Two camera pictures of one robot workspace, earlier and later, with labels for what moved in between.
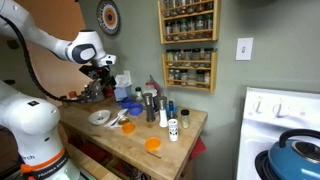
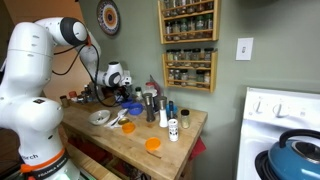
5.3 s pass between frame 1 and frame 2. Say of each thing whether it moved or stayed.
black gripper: moved
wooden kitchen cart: stayed
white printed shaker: stayed
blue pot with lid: stayed
